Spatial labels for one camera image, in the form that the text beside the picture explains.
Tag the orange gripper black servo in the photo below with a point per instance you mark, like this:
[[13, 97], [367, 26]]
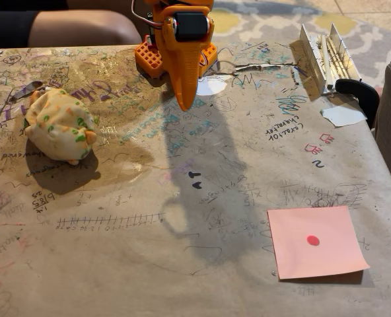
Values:
[[181, 54]]

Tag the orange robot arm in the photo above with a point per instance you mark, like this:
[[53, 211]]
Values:
[[149, 57]]

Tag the yellow patterned plush toy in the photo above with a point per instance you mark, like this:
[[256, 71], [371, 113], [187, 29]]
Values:
[[58, 127]]

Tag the white round paper patch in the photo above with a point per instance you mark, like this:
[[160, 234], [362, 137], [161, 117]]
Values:
[[211, 86]]

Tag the grey yellow patterned rug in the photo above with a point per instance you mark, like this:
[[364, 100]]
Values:
[[281, 23]]

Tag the bare human leg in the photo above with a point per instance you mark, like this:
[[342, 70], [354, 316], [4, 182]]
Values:
[[83, 29]]

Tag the grey tape strip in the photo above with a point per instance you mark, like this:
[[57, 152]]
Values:
[[25, 90]]

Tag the white torn paper scrap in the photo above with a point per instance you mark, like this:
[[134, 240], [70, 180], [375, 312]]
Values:
[[342, 116]]

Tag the dark shorts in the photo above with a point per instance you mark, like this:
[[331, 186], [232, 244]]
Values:
[[7, 24]]

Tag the scribbled brown paper table cover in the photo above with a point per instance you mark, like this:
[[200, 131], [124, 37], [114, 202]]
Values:
[[149, 264]]

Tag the pink sticky note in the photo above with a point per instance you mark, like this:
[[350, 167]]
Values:
[[314, 242]]

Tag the white metal rail frame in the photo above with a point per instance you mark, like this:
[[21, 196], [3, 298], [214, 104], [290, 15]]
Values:
[[324, 56]]

